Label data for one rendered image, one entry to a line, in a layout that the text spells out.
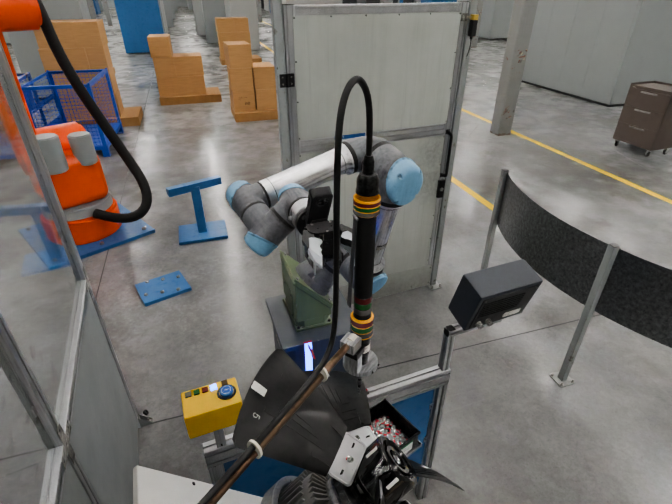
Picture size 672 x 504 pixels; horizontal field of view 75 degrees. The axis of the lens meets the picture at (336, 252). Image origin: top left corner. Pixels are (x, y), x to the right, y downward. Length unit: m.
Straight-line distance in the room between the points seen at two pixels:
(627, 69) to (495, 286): 9.20
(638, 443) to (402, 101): 2.30
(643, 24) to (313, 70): 8.54
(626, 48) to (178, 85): 8.58
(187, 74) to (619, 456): 9.08
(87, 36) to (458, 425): 7.61
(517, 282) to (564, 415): 1.47
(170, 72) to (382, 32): 7.51
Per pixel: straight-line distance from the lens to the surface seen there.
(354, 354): 0.81
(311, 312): 1.59
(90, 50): 8.50
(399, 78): 2.76
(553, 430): 2.84
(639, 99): 7.67
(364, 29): 2.61
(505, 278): 1.57
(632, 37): 10.38
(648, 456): 2.97
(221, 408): 1.34
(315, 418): 0.94
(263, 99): 8.28
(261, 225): 1.06
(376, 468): 0.99
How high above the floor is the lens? 2.09
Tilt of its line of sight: 32 degrees down
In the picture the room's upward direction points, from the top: straight up
